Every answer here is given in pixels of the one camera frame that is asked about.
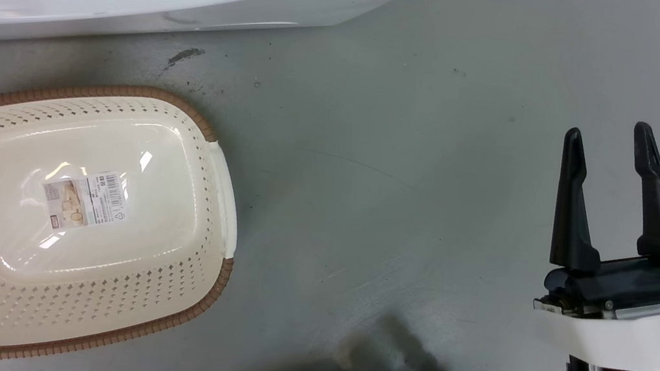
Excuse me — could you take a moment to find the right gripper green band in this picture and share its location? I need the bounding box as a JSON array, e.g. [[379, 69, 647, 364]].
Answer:
[[525, 110, 660, 371]]

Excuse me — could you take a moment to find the paper label sticker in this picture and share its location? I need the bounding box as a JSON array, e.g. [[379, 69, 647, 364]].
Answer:
[[36, 161, 135, 240]]

